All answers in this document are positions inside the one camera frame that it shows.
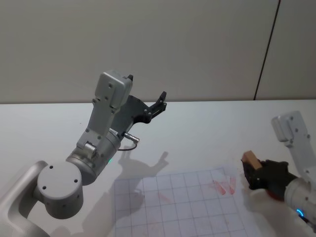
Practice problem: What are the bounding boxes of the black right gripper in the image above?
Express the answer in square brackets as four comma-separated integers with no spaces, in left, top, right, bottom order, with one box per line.
[240,159,297,198]

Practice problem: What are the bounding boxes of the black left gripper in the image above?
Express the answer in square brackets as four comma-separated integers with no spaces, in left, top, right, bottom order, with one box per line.
[109,74,167,138]

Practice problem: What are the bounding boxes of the small wooden block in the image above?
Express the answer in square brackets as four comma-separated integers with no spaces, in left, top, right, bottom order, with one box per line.
[242,151,262,171]

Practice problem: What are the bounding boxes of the white grid paper sheet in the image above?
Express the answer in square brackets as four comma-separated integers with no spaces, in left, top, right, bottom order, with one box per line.
[114,166,250,237]

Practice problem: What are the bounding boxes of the thin dark cable silver plug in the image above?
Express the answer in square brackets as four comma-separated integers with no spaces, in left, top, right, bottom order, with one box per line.
[117,132,140,152]

